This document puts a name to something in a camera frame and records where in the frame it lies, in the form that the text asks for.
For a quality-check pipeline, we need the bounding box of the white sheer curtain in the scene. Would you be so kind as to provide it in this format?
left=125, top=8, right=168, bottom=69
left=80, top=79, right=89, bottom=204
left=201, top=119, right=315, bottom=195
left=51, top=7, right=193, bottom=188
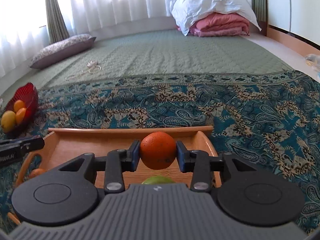
left=1, top=0, right=251, bottom=76

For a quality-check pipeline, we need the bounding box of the back orange in bowl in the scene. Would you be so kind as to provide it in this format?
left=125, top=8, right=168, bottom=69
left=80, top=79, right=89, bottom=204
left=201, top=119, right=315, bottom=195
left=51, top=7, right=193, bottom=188
left=14, top=100, right=25, bottom=113

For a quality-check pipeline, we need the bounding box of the wooden serving tray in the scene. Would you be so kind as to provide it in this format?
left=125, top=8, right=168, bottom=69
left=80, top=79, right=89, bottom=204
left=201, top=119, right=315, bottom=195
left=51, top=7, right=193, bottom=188
left=14, top=126, right=218, bottom=189

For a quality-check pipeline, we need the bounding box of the yellow mango in bowl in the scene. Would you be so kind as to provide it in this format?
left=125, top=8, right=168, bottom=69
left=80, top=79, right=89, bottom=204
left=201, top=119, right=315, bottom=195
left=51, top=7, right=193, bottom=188
left=1, top=111, right=16, bottom=133

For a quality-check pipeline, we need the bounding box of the front orange in bowl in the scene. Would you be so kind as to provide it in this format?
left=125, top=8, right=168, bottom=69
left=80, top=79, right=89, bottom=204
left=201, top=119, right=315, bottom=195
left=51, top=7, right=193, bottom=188
left=15, top=107, right=27, bottom=126

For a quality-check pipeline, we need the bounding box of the red glass fruit bowl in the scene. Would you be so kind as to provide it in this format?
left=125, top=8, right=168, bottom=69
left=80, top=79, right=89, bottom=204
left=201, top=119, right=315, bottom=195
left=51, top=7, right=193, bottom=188
left=5, top=82, right=39, bottom=133

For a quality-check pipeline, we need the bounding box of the orange in bowl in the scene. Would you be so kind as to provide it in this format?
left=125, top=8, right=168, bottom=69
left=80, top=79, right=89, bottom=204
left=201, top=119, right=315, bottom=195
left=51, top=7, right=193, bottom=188
left=15, top=107, right=27, bottom=126
left=14, top=100, right=25, bottom=113

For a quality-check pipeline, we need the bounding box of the beaded cord on mat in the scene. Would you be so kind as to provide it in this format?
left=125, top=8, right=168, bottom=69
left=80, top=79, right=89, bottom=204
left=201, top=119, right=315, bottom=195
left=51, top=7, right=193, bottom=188
left=65, top=60, right=103, bottom=81

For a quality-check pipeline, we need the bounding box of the teal paisley cloth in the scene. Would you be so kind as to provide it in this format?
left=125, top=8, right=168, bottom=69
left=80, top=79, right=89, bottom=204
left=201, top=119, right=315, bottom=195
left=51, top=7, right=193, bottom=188
left=0, top=69, right=320, bottom=235

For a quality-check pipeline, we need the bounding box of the white pillow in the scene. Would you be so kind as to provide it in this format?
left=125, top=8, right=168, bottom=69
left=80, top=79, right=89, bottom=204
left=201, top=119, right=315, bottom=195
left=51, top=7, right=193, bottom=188
left=167, top=0, right=261, bottom=36

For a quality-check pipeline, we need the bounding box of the green drape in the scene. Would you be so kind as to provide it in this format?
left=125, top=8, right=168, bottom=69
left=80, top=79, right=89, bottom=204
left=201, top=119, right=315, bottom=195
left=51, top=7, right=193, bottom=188
left=252, top=0, right=268, bottom=31
left=46, top=0, right=69, bottom=44

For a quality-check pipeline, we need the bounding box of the green drape right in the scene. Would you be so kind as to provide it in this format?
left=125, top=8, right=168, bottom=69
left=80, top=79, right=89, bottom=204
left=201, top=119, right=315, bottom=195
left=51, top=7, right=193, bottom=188
left=252, top=0, right=268, bottom=31

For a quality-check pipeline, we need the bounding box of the floral grey pillow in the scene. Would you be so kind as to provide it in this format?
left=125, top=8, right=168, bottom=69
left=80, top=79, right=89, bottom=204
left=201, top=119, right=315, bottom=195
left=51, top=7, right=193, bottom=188
left=29, top=34, right=96, bottom=69

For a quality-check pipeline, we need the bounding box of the folded pink blanket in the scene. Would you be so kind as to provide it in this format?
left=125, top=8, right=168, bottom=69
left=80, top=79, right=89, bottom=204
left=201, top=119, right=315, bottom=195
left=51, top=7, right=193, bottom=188
left=188, top=12, right=250, bottom=37

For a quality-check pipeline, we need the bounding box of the green quilted mat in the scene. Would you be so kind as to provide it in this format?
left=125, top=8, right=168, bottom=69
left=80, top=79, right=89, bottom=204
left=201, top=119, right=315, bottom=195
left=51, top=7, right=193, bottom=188
left=1, top=30, right=291, bottom=101

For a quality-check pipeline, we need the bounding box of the green drape middle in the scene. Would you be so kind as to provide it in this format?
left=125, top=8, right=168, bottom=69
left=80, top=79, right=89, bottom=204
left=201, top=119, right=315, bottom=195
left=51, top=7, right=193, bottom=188
left=46, top=0, right=69, bottom=44

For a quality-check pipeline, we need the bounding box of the large mottled orange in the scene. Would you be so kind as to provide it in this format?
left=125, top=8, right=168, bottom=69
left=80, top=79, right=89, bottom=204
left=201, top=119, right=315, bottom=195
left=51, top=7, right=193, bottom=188
left=29, top=168, right=47, bottom=179

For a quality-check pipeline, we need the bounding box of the small bright orange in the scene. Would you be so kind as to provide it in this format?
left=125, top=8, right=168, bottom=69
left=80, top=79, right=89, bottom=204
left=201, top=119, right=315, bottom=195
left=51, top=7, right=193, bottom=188
left=139, top=132, right=177, bottom=170

